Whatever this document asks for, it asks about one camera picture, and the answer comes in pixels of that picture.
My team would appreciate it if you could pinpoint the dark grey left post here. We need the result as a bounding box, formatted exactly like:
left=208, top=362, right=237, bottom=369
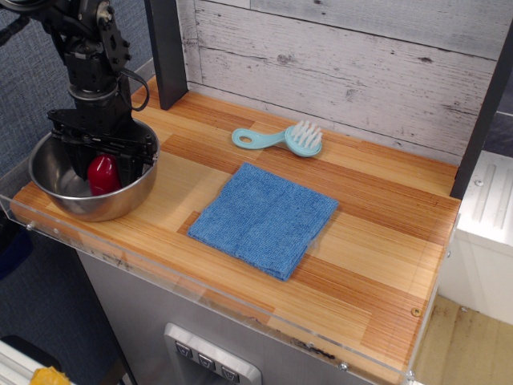
left=144, top=0, right=188, bottom=110

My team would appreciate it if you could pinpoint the clear acrylic edge guard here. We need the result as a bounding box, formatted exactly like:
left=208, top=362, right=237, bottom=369
left=2, top=185, right=459, bottom=384

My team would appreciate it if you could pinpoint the silver dispenser button panel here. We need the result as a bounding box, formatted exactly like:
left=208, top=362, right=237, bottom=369
left=164, top=322, right=262, bottom=384

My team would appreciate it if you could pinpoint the dark grey right post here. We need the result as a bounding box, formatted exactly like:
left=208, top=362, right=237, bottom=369
left=450, top=25, right=512, bottom=200

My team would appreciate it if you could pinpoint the white side cabinet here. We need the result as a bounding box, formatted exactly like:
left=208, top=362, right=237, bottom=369
left=438, top=151, right=512, bottom=324

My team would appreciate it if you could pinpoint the red plastic strawberry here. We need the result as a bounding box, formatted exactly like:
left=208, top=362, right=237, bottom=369
left=87, top=154, right=122, bottom=197

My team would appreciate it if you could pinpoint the blue folded cloth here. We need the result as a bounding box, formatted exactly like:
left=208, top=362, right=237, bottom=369
left=188, top=163, right=338, bottom=281

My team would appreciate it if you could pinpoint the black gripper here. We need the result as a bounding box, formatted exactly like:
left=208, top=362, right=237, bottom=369
left=47, top=87, right=157, bottom=188

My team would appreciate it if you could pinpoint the dark grey post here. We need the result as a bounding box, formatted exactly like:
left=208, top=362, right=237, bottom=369
left=450, top=25, right=512, bottom=200
left=144, top=0, right=188, bottom=110

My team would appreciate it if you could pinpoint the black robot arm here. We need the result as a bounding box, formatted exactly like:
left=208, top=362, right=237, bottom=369
left=1, top=1, right=157, bottom=187

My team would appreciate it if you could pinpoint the teal dish brush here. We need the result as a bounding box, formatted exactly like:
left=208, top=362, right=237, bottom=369
left=232, top=120, right=322, bottom=157

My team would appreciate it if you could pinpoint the stainless steel pot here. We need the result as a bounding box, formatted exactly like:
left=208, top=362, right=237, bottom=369
left=29, top=120, right=160, bottom=221

